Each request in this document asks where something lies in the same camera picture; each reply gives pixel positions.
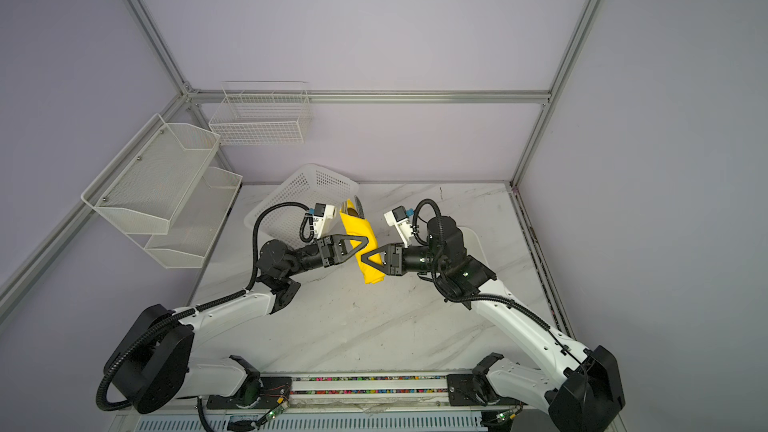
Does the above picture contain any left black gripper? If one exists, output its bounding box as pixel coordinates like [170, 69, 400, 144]
[284, 234, 369, 279]

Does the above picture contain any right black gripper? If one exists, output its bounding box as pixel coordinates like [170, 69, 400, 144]
[360, 240, 445, 279]

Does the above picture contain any white perforated plastic basket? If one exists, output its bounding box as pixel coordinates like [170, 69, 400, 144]
[243, 163, 360, 250]

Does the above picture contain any white rectangular plastic tray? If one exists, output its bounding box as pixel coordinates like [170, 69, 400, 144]
[460, 226, 497, 283]

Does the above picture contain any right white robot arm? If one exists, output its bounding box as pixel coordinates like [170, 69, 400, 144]
[357, 199, 626, 431]

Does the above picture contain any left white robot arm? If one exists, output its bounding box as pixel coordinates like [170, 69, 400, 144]
[95, 202, 375, 414]

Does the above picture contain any white two-tier mesh shelf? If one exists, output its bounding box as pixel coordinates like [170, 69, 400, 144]
[81, 115, 242, 269]

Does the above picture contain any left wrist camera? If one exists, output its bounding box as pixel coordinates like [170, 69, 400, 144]
[306, 203, 336, 239]

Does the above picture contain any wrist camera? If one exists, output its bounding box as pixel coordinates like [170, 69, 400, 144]
[384, 206, 414, 247]
[306, 203, 336, 239]

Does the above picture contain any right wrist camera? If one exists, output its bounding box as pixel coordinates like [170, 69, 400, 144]
[384, 206, 414, 247]

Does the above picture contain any aluminium front mounting rail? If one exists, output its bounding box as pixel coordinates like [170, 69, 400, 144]
[113, 368, 628, 432]

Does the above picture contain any white wire wall basket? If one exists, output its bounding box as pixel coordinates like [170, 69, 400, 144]
[209, 81, 313, 146]

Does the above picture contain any aluminium cage frame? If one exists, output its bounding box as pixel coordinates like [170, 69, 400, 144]
[0, 0, 628, 397]

